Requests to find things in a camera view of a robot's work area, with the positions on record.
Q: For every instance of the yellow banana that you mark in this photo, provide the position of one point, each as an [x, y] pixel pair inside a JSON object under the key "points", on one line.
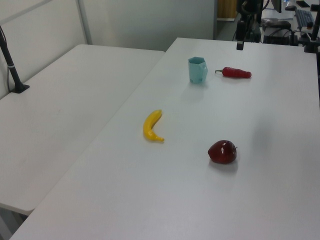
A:
{"points": [[149, 125]]}

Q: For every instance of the dark red apple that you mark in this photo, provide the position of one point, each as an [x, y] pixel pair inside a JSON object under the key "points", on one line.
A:
{"points": [[222, 155]]}

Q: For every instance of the wooden cabinet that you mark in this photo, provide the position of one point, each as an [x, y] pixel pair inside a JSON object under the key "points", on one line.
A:
{"points": [[226, 8]]}

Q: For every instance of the white partition frame post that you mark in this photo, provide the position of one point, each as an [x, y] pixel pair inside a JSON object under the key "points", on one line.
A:
{"points": [[85, 22]]}

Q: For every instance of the teal hexagonal mug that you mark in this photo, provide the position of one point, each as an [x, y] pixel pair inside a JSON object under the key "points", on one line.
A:
{"points": [[196, 71]]}

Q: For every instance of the black clamp stand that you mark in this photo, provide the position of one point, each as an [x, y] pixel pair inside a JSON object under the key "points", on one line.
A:
{"points": [[312, 37]]}

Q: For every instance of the red chili pepper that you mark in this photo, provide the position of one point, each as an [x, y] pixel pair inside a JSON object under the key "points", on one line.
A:
{"points": [[233, 72]]}

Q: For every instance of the black computer monitor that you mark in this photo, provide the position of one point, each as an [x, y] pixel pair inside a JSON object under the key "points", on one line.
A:
{"points": [[276, 5]]}

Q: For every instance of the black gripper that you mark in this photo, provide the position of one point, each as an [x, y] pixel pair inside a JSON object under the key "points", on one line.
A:
{"points": [[246, 6]]}

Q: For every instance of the black computer mouse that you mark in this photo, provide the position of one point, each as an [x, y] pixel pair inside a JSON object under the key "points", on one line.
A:
{"points": [[290, 7]]}

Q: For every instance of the blue computer keyboard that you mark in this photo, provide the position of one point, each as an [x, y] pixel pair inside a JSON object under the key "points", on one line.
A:
{"points": [[304, 16]]}

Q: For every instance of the black bag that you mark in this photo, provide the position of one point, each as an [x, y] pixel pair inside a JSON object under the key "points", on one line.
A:
{"points": [[276, 23]]}

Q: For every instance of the black camera stand pole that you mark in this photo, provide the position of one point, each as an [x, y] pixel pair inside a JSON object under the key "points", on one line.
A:
{"points": [[11, 67]]}

